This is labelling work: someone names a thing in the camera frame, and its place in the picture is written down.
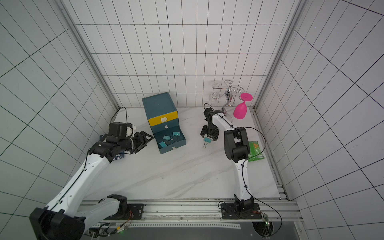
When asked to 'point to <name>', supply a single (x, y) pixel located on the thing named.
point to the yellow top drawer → (163, 118)
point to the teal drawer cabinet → (158, 104)
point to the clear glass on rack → (214, 98)
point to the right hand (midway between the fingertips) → (202, 137)
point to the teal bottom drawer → (175, 141)
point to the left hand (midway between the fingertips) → (149, 143)
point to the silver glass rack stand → (230, 93)
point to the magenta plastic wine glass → (240, 111)
